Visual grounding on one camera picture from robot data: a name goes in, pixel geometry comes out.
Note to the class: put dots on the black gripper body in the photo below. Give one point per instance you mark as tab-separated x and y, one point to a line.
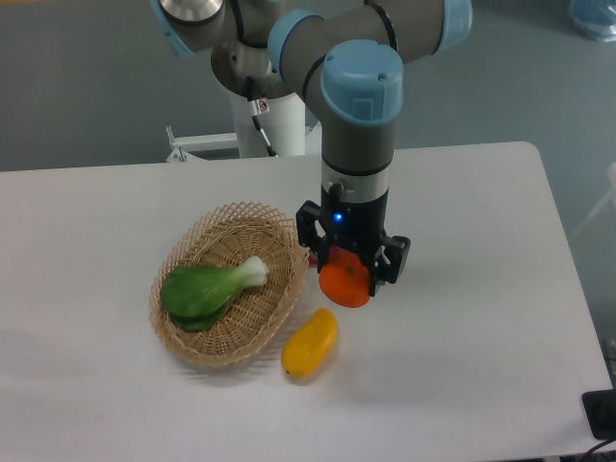
358	227

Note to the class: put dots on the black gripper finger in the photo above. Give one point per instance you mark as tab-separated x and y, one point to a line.
316	230
388	261

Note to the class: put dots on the orange fruit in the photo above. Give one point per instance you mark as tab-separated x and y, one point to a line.
345	280

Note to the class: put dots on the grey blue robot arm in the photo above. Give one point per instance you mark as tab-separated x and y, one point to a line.
348	71

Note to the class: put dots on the woven bamboo basket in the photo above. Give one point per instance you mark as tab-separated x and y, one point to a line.
226	237

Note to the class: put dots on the yellow mango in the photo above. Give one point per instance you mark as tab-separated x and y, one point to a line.
310	345

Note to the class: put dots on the green bok choy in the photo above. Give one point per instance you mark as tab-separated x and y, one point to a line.
196	296

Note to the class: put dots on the black device at table edge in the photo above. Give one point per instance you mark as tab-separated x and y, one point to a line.
599	407

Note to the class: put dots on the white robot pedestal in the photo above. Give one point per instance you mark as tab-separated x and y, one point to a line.
269	118

